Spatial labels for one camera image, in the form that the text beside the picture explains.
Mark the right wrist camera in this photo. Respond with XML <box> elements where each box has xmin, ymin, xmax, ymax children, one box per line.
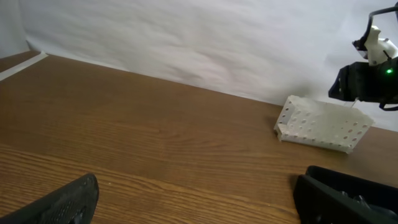
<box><xmin>353</xmin><ymin>25</ymin><xmax>398</xmax><ymax>67</ymax></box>

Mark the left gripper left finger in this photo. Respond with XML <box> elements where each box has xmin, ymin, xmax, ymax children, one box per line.
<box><xmin>0</xmin><ymin>173</ymin><xmax>100</xmax><ymax>224</ymax></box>

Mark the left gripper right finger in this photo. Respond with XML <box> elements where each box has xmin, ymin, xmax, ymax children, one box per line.
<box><xmin>293</xmin><ymin>165</ymin><xmax>398</xmax><ymax>224</ymax></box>

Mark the white test tube rack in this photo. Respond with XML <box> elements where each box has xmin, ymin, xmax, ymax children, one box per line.
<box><xmin>273</xmin><ymin>95</ymin><xmax>376</xmax><ymax>154</ymax></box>

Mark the black cable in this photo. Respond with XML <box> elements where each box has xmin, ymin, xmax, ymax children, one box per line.
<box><xmin>366</xmin><ymin>5</ymin><xmax>398</xmax><ymax>41</ymax></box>

